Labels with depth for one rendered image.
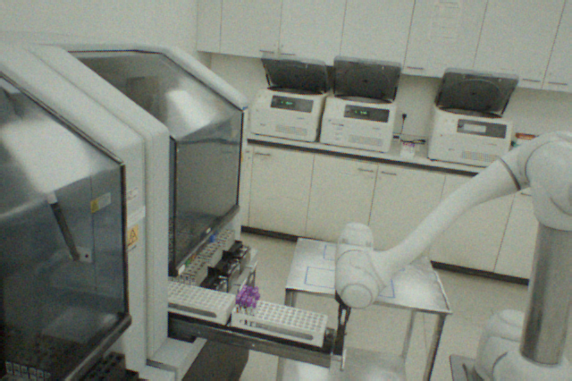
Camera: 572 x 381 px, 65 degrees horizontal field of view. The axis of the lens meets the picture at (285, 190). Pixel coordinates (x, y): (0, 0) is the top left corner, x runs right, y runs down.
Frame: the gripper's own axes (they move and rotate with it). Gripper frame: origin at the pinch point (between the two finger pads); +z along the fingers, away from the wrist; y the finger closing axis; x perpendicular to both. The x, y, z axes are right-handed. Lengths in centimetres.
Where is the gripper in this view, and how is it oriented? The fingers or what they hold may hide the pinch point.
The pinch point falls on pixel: (339, 344)
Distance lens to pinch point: 152.1
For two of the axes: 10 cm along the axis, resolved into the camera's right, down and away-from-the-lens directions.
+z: -0.9, 9.4, 3.3
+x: 9.7, 1.6, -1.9
